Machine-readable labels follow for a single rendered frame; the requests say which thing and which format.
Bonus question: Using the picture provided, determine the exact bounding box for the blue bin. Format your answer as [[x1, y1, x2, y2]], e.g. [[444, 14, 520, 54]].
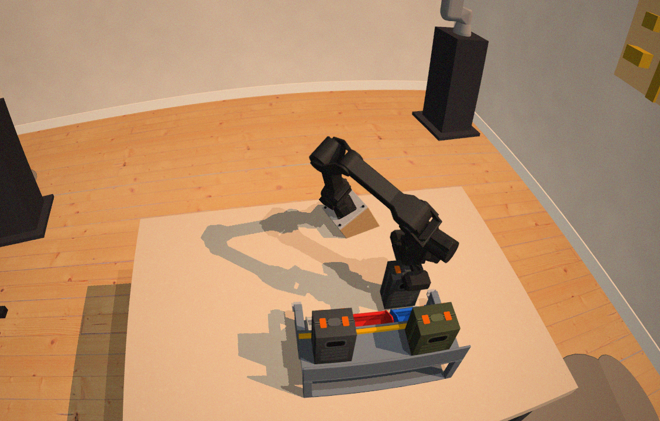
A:
[[390, 307, 413, 322]]

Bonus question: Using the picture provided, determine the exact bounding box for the red open bin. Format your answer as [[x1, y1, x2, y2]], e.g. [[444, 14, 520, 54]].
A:
[[353, 310, 394, 326]]

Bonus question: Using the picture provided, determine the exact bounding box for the yellow flat bar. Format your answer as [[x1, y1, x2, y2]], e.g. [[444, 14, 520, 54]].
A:
[[298, 323, 407, 339]]

